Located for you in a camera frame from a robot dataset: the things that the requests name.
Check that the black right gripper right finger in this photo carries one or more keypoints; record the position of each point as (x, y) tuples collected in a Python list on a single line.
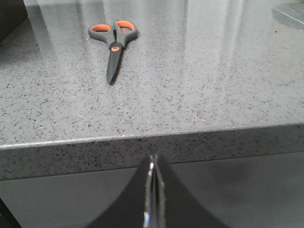
[(176, 206)]

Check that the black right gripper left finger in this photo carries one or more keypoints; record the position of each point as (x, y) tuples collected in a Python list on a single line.
[(133, 207)]

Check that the grey orange-handled scissors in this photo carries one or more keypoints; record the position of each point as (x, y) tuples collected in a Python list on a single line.
[(116, 37)]

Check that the dark wooden drawer cabinet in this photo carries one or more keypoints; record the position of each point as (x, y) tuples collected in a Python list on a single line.
[(12, 13)]

